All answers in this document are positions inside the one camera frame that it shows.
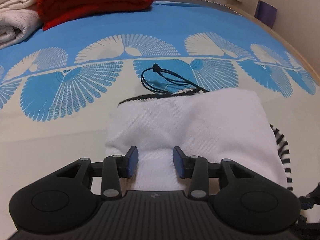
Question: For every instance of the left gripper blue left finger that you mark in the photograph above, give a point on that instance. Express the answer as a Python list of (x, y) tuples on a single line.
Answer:
[(116, 167)]

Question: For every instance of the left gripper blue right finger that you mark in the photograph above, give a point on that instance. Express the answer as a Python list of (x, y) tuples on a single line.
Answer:
[(194, 168)]

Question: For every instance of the black white striped hooded top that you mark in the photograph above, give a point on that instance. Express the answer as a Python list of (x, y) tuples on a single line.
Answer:
[(226, 123)]

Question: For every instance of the blue white patterned bed sheet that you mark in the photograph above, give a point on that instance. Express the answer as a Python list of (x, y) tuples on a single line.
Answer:
[(59, 87)]

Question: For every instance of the purple paper bag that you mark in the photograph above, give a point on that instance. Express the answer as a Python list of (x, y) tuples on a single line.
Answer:
[(266, 13)]

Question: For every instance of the cream folded fleece blanket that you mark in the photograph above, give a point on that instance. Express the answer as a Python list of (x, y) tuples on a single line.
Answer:
[(19, 19)]

